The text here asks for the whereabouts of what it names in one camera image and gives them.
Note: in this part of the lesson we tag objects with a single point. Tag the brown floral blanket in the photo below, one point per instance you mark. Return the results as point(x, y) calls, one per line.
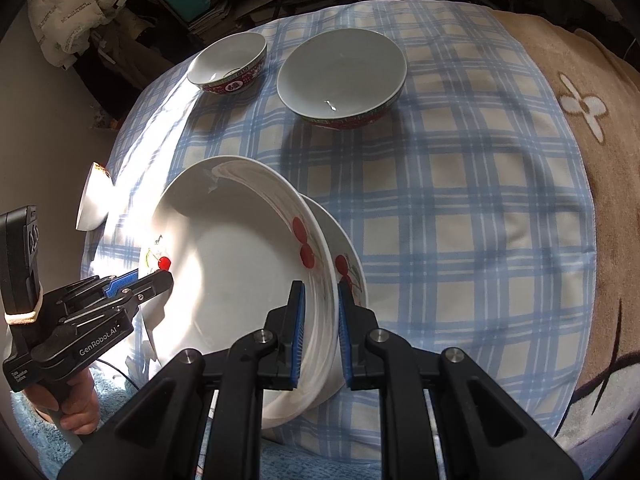
point(605, 160)

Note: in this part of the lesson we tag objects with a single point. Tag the wide red patterned bowl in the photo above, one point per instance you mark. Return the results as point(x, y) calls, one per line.
point(342, 75)

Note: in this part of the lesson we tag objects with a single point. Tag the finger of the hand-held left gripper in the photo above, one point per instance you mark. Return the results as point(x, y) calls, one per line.
point(121, 282)
point(150, 287)

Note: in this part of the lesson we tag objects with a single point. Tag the brown hanging garment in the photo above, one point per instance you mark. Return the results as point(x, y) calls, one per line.
point(135, 60)

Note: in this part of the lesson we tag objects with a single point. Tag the white puffer jacket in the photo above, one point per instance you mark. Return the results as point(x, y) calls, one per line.
point(70, 5)

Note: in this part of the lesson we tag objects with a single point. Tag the plain white bowl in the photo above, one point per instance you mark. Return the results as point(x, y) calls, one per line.
point(92, 197)

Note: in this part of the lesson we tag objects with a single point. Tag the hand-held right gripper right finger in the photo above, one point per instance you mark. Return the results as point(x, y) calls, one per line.
point(345, 335)

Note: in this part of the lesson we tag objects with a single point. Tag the blue plaid cloth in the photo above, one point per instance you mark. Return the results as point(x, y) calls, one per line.
point(450, 210)

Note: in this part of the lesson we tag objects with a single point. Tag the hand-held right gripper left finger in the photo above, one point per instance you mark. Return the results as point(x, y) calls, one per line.
point(300, 330)

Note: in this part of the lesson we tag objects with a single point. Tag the person's left hand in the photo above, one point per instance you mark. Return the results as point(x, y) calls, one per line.
point(77, 410)

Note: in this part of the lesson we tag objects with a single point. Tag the red bowl with printed seal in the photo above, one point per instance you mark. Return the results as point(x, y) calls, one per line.
point(227, 60)

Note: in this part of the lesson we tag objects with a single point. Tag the stack of books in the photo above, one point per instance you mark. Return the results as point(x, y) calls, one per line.
point(210, 15)

